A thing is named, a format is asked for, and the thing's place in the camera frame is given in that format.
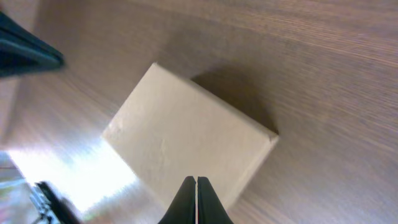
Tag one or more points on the cardboard box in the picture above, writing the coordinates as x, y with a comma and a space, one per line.
170, 128

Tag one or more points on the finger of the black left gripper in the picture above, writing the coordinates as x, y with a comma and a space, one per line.
22, 52

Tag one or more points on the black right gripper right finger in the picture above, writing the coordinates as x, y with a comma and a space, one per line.
210, 208

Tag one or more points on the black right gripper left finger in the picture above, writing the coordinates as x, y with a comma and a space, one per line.
182, 210

